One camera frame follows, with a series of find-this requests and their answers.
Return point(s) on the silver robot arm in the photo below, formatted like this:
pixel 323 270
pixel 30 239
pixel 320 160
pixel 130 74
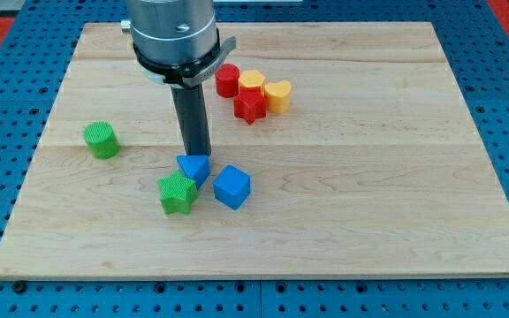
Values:
pixel 177 42

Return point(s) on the blue cube block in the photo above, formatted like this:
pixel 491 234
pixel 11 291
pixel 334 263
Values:
pixel 232 186

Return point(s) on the red star block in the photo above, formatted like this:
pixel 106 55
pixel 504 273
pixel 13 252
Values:
pixel 250 106

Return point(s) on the green star block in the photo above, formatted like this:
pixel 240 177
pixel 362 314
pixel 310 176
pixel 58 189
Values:
pixel 177 193

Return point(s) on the blue triangle block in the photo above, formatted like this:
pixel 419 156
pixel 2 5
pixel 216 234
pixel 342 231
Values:
pixel 195 167

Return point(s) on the yellow heart block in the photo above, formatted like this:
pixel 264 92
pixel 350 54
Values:
pixel 278 96

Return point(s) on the yellow hexagon block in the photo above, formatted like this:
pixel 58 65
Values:
pixel 252 81

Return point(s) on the wooden board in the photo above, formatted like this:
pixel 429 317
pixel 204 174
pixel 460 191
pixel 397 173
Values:
pixel 376 171

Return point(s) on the black pusher rod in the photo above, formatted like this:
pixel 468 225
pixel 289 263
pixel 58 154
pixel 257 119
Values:
pixel 192 116

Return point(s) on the red cylinder block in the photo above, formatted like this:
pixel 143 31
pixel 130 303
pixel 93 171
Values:
pixel 227 80

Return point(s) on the green cylinder block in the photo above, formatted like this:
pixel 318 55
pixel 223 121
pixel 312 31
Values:
pixel 101 140

